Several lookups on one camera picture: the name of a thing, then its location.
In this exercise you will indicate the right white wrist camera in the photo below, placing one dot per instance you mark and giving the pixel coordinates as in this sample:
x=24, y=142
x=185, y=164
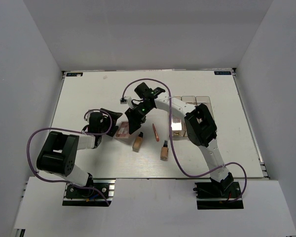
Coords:
x=126, y=101

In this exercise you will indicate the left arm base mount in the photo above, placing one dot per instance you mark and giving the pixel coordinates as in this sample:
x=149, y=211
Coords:
x=89, y=198

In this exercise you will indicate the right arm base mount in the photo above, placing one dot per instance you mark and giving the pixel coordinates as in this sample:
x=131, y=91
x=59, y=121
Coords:
x=208, y=197

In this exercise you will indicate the foundation bottle pump top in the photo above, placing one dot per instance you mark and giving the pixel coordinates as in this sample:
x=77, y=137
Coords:
x=164, y=151

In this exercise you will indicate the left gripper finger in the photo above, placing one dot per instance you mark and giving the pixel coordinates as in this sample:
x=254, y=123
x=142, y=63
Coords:
x=114, y=115
x=112, y=131

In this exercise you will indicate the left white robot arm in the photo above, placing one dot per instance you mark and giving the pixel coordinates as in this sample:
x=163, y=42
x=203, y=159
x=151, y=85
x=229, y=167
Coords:
x=58, y=153

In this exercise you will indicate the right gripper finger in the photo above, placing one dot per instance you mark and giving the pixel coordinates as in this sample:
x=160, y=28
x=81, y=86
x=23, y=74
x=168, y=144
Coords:
x=143, y=119
x=134, y=120

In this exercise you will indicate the square pink eyeshadow palette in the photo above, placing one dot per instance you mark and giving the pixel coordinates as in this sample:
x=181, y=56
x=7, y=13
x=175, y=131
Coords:
x=122, y=132

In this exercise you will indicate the pink lip pencil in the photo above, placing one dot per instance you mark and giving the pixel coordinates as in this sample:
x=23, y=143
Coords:
x=155, y=133

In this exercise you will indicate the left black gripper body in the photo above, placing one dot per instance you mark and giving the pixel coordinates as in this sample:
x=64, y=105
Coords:
x=106, y=128

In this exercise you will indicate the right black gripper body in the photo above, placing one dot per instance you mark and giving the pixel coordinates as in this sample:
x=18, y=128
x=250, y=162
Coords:
x=141, y=110

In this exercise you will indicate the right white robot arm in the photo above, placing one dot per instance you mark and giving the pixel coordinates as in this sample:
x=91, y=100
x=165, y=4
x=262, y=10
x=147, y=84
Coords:
x=199, y=125

